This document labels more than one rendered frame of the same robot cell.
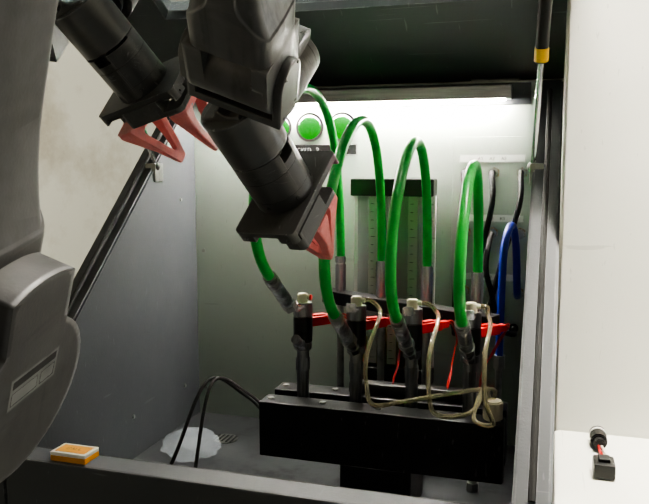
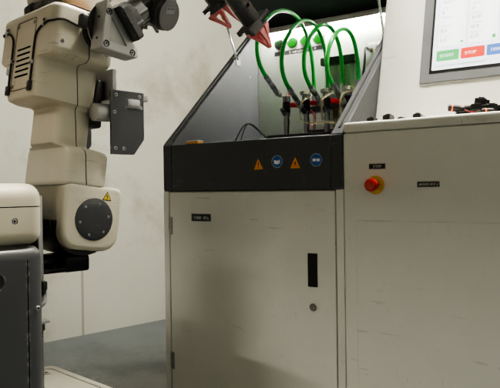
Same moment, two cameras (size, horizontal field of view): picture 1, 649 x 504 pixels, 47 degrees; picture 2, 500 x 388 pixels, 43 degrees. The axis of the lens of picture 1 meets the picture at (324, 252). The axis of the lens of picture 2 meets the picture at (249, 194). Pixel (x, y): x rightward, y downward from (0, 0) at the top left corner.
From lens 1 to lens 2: 135 cm
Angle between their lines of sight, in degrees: 19
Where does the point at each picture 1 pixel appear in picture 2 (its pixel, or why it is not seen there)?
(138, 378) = not seen: hidden behind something
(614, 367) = (397, 101)
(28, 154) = not seen: outside the picture
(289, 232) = (249, 28)
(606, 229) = (398, 49)
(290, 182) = (250, 15)
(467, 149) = (370, 39)
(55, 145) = not seen: hidden behind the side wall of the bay
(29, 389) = (169, 12)
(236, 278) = (275, 113)
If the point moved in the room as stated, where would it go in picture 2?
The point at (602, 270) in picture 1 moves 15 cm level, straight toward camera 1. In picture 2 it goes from (396, 65) to (373, 58)
